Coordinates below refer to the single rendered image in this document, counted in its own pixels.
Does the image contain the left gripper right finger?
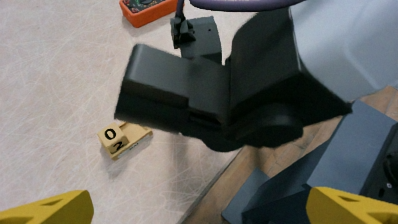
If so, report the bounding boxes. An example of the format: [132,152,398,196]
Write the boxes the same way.
[306,187,398,224]

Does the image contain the beige calendar tray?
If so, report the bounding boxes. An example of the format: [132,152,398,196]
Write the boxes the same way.
[98,123,153,161]

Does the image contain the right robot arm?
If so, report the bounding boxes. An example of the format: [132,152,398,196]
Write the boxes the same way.
[114,0,398,154]

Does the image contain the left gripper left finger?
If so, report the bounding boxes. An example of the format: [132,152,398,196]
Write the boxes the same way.
[0,190,94,224]

